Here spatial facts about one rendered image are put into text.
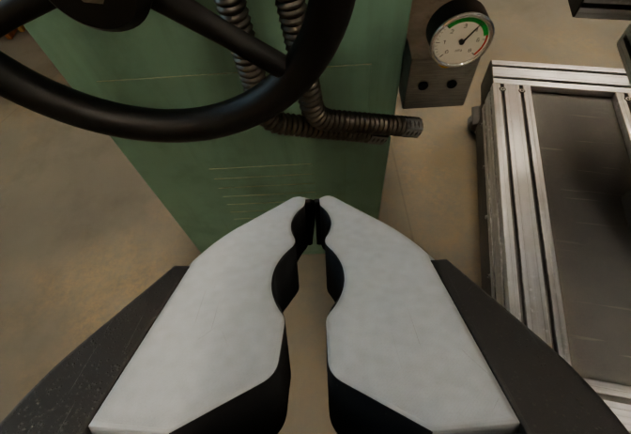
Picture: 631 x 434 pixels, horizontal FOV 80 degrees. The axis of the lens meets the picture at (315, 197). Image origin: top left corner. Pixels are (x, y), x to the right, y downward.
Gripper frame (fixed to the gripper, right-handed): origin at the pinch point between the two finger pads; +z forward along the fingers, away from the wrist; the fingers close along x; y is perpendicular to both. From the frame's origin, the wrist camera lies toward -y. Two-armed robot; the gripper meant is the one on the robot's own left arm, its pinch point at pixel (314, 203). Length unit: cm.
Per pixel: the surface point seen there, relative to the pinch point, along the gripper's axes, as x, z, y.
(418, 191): 25, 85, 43
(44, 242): -79, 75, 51
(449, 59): 13.7, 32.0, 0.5
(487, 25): 16.5, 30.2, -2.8
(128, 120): -15.4, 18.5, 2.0
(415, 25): 11.7, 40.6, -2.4
